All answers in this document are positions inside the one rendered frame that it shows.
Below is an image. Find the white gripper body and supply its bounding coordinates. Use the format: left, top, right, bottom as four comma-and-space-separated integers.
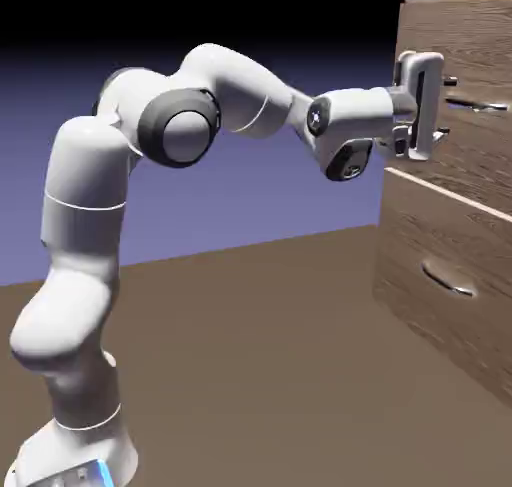
393, 50, 446, 162

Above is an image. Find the wooden drawer front with seam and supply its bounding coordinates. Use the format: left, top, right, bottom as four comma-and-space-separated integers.
385, 0, 512, 216

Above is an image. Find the brown wooden cabinet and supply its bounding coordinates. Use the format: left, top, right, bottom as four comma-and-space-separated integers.
371, 0, 512, 408

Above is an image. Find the plain wooden drawer front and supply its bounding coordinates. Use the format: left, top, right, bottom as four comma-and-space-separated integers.
371, 170, 512, 408

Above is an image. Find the straight silver drawer handle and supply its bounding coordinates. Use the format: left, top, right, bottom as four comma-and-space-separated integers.
444, 97, 510, 113

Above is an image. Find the curved silver drawer handle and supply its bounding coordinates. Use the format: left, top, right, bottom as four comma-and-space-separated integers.
421, 257, 478, 297

